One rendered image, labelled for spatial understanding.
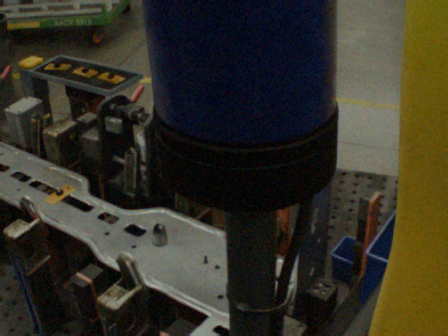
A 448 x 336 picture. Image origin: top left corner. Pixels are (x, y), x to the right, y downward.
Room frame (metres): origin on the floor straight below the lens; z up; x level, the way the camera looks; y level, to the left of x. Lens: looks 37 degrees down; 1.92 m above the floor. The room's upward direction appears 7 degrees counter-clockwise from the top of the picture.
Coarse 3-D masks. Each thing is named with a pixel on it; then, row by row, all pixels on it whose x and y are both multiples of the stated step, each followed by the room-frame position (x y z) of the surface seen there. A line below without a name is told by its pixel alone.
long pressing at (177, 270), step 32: (0, 160) 1.60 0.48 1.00; (32, 160) 1.57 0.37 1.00; (0, 192) 1.43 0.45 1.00; (32, 192) 1.41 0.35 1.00; (64, 224) 1.25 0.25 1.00; (96, 224) 1.23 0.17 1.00; (128, 224) 1.22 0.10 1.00; (192, 224) 1.19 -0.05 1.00; (96, 256) 1.12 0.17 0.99; (160, 256) 1.09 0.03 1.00; (192, 256) 1.08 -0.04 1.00; (224, 256) 1.07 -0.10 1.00; (160, 288) 0.99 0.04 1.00; (192, 288) 0.98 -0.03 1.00; (224, 288) 0.97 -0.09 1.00; (224, 320) 0.88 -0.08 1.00
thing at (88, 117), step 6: (90, 114) 1.61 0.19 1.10; (78, 120) 1.59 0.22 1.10; (84, 120) 1.58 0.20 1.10; (90, 120) 1.58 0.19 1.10; (96, 120) 1.59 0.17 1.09; (78, 126) 1.59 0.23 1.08; (84, 126) 1.58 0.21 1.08; (90, 126) 1.57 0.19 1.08; (78, 132) 1.60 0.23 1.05; (84, 132) 1.58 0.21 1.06; (84, 150) 1.60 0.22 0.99; (84, 156) 1.60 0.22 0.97; (90, 174) 1.59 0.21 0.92; (90, 180) 1.59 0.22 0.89; (90, 186) 1.60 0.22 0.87
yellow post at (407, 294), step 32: (416, 0) 0.27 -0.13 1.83; (416, 32) 0.27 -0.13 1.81; (416, 64) 0.27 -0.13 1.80; (416, 96) 0.27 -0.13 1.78; (416, 128) 0.26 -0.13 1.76; (416, 160) 0.26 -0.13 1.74; (416, 192) 0.26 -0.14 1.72; (416, 224) 0.26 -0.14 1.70; (416, 256) 0.26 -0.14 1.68; (384, 288) 0.27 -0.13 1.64; (416, 288) 0.26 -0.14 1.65; (384, 320) 0.27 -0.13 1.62; (416, 320) 0.25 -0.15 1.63
